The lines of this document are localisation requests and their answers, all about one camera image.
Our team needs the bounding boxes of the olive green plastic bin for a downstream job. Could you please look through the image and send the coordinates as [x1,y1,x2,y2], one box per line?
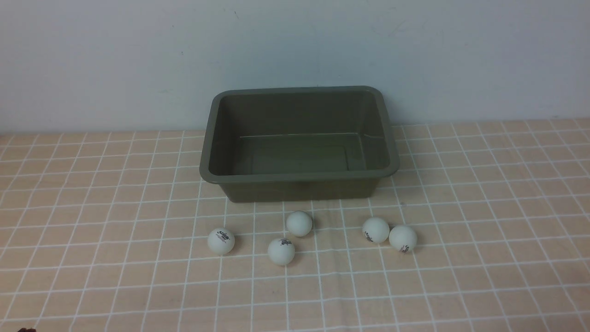
[200,86,401,202]

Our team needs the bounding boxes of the plain white ball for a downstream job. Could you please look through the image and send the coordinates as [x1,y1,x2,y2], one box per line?
[286,211,313,237]

